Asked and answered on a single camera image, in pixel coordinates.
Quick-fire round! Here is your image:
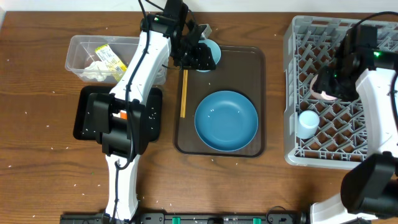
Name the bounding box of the brown serving tray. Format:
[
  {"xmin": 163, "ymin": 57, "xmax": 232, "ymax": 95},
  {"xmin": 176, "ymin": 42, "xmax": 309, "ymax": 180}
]
[{"xmin": 174, "ymin": 46, "xmax": 266, "ymax": 157}]

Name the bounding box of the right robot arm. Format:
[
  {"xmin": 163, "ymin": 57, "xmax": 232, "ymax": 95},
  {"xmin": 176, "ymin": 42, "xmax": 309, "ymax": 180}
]
[{"xmin": 309, "ymin": 25, "xmax": 397, "ymax": 223}]

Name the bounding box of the clear plastic bin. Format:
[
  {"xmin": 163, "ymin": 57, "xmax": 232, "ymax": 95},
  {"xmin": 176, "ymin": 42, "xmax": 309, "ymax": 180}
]
[{"xmin": 65, "ymin": 34, "xmax": 167, "ymax": 85}]

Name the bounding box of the large blue plate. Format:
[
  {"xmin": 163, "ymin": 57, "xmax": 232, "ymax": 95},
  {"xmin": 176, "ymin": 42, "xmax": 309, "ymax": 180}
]
[{"xmin": 194, "ymin": 90, "xmax": 259, "ymax": 152}]

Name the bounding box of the small light blue bowl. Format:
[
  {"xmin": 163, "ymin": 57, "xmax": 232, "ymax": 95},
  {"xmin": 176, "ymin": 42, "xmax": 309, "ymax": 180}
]
[{"xmin": 197, "ymin": 39, "xmax": 221, "ymax": 72}]

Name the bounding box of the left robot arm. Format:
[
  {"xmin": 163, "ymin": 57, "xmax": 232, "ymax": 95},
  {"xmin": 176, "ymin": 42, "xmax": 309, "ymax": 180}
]
[{"xmin": 83, "ymin": 0, "xmax": 216, "ymax": 223}]

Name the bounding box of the black waste tray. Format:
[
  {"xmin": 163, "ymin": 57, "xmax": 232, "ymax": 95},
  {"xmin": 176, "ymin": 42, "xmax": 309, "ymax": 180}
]
[{"xmin": 73, "ymin": 85, "xmax": 162, "ymax": 142}]

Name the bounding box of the white napkin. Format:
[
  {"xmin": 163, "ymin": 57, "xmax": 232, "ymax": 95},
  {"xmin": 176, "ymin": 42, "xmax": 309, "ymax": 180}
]
[{"xmin": 80, "ymin": 61, "xmax": 113, "ymax": 82}]

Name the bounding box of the light blue plastic cup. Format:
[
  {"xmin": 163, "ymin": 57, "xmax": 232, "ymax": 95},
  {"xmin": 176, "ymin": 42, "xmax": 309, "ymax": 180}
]
[{"xmin": 297, "ymin": 110, "xmax": 320, "ymax": 139}]

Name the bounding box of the pink plastic cup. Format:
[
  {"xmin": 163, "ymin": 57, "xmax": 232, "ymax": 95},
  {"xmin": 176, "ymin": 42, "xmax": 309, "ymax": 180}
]
[{"xmin": 309, "ymin": 74, "xmax": 338, "ymax": 101}]

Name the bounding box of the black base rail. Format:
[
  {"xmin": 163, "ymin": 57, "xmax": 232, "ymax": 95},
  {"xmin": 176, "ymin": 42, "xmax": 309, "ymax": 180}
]
[{"xmin": 60, "ymin": 210, "xmax": 310, "ymax": 224}]

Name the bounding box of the grey dishwasher rack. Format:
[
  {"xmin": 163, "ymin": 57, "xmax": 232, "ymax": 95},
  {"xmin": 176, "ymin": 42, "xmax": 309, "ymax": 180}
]
[{"xmin": 282, "ymin": 15, "xmax": 398, "ymax": 170}]

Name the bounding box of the orange carrot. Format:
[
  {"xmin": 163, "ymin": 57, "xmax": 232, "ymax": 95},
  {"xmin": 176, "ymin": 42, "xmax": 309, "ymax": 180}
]
[{"xmin": 120, "ymin": 111, "xmax": 127, "ymax": 119}]

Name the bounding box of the wooden chopstick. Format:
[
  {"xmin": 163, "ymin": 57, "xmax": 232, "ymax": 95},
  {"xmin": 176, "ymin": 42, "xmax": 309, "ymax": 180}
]
[
  {"xmin": 182, "ymin": 70, "xmax": 189, "ymax": 118},
  {"xmin": 180, "ymin": 70, "xmax": 187, "ymax": 118}
]

